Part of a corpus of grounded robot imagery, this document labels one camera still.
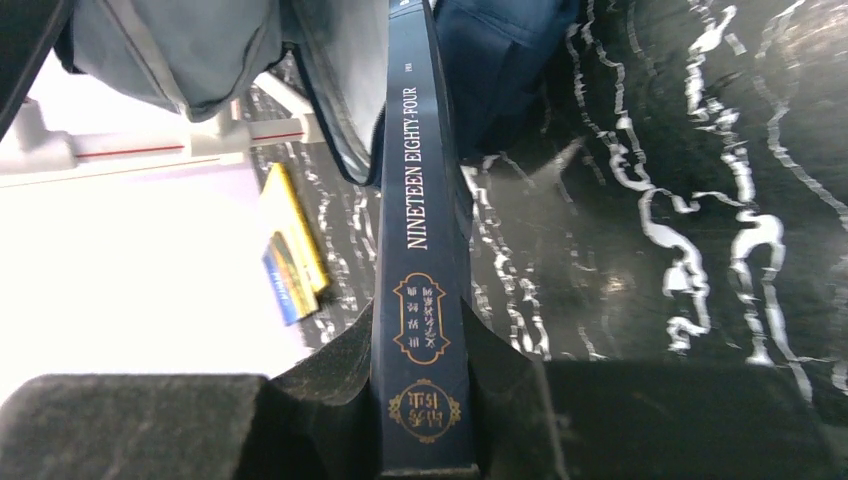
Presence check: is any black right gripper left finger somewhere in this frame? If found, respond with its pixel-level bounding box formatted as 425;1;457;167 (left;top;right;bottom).
1;309;376;479

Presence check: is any Animal Farm book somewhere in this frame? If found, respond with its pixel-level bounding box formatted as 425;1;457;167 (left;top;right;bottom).
262;232;319;326

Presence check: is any Nineteen Eighty-Four book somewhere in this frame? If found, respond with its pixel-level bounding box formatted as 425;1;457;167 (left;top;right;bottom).
370;1;480;479

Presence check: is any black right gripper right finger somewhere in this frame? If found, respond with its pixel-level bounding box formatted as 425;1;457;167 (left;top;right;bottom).
462;307;838;479

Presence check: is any yellow book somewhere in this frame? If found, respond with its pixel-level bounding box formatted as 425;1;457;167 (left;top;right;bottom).
259;163;331;318

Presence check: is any white PVC pipe stand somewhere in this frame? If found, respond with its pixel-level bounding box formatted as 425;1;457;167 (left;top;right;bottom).
1;73;324;188

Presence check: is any navy blue student backpack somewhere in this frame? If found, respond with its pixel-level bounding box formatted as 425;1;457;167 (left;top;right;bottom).
55;0;580;185

